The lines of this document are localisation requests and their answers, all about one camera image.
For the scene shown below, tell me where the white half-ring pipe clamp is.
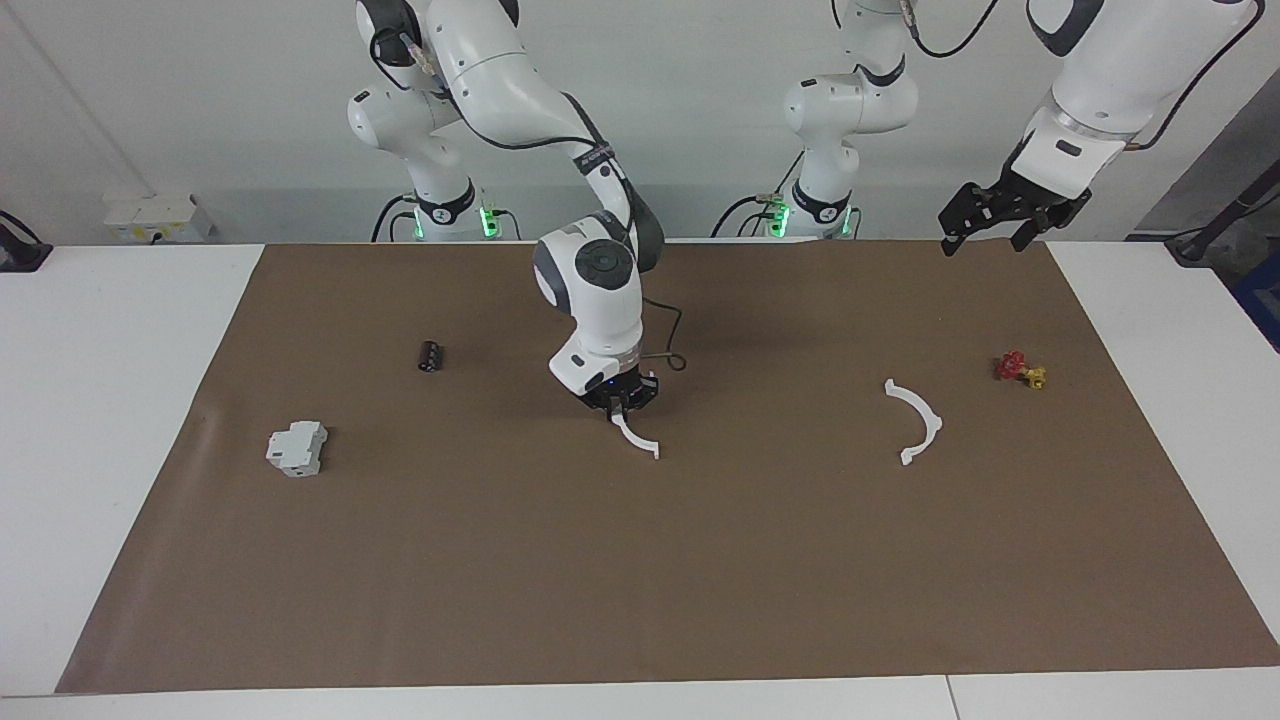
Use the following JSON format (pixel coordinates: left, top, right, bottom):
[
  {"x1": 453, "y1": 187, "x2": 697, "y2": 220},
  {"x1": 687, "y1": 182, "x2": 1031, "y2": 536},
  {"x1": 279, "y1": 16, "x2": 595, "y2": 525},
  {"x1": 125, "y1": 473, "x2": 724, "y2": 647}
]
[
  {"x1": 884, "y1": 378, "x2": 944, "y2": 467},
  {"x1": 610, "y1": 408, "x2": 662, "y2": 461}
]

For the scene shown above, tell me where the red yellow valve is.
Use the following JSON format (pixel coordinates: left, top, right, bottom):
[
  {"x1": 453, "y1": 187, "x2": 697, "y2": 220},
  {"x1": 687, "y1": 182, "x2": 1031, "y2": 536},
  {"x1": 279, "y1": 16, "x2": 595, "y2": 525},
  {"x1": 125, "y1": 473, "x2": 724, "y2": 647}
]
[{"x1": 995, "y1": 350, "x2": 1048, "y2": 391}]

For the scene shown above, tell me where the brown table mat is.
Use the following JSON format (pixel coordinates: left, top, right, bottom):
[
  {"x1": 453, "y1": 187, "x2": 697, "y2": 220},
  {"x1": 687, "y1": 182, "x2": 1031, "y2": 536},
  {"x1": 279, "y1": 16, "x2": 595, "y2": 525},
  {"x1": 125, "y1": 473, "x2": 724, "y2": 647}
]
[{"x1": 55, "y1": 240, "x2": 1280, "y2": 694}]

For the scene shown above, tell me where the black stand pole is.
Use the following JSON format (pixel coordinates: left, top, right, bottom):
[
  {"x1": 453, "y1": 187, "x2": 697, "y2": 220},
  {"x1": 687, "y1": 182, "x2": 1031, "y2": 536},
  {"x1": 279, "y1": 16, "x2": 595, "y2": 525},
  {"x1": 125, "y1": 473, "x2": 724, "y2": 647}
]
[{"x1": 1165, "y1": 160, "x2": 1280, "y2": 266}]

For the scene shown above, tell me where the blue box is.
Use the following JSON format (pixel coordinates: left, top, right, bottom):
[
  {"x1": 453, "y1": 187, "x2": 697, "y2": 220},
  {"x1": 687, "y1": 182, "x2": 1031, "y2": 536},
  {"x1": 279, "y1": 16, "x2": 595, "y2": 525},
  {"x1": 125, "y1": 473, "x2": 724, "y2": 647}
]
[{"x1": 1235, "y1": 250, "x2": 1280, "y2": 351}]

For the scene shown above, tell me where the white circuit breaker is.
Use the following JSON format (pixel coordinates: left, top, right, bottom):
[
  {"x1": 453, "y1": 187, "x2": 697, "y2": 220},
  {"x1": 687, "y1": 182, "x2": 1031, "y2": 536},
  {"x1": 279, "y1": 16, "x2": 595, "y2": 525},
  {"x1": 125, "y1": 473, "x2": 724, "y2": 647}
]
[{"x1": 265, "y1": 420, "x2": 329, "y2": 478}]

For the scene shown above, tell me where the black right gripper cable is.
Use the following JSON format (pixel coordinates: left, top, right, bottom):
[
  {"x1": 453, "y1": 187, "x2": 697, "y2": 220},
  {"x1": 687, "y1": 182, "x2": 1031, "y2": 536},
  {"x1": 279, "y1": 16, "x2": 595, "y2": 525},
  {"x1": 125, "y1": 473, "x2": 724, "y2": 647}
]
[{"x1": 570, "y1": 95, "x2": 689, "y2": 373}]

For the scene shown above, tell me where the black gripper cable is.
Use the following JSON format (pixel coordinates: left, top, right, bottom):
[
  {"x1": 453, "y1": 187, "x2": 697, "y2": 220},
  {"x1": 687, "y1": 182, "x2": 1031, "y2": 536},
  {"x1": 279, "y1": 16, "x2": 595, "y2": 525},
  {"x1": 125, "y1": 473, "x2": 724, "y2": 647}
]
[
  {"x1": 570, "y1": 95, "x2": 689, "y2": 373},
  {"x1": 898, "y1": 0, "x2": 1266, "y2": 153}
]

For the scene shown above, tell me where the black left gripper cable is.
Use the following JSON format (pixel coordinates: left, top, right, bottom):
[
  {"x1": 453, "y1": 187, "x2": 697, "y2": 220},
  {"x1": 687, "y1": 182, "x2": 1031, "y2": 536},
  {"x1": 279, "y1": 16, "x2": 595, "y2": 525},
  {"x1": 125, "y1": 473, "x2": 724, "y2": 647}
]
[{"x1": 898, "y1": 0, "x2": 1266, "y2": 153}]

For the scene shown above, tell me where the black base cable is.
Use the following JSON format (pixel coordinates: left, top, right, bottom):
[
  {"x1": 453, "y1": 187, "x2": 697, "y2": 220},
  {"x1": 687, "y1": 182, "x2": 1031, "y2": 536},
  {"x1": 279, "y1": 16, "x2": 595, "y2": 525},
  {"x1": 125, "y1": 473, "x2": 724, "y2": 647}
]
[
  {"x1": 712, "y1": 190, "x2": 776, "y2": 239},
  {"x1": 370, "y1": 193, "x2": 421, "y2": 243}
]

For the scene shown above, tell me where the white wall socket strip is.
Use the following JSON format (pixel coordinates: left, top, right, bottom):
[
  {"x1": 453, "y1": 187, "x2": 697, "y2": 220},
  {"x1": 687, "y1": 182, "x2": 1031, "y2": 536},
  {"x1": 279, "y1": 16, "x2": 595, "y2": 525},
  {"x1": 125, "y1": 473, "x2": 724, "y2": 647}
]
[{"x1": 103, "y1": 192, "x2": 216, "y2": 244}]

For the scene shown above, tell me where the black clamp mount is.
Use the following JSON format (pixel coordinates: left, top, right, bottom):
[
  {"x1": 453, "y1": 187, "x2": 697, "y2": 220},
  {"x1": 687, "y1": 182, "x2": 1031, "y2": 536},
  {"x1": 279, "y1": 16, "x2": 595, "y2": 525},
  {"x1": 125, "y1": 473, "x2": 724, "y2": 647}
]
[{"x1": 0, "y1": 210, "x2": 53, "y2": 273}]

